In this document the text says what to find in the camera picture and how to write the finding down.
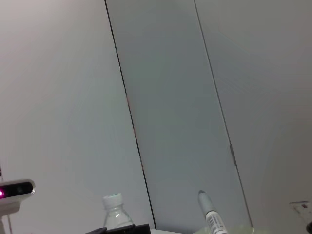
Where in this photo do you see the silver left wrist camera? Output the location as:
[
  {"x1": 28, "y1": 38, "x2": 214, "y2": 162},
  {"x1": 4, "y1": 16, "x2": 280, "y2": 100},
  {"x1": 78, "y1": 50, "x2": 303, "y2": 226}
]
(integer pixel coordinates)
[{"x1": 0, "y1": 179, "x2": 37, "y2": 215}]

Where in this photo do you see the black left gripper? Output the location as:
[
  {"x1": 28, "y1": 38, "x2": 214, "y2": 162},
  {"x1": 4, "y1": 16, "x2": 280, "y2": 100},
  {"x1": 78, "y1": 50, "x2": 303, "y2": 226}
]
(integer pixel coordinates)
[{"x1": 84, "y1": 223, "x2": 151, "y2": 234}]

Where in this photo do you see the clear bottle green label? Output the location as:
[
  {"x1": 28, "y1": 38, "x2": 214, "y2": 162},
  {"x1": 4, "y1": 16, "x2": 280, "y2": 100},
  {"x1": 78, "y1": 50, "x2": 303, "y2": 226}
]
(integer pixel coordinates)
[{"x1": 101, "y1": 192, "x2": 136, "y2": 231}]

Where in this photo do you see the silver white pen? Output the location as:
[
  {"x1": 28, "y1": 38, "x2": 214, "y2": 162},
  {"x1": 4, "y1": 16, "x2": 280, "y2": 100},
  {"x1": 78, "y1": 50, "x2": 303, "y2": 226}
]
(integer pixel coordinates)
[{"x1": 198, "y1": 190, "x2": 229, "y2": 234}]

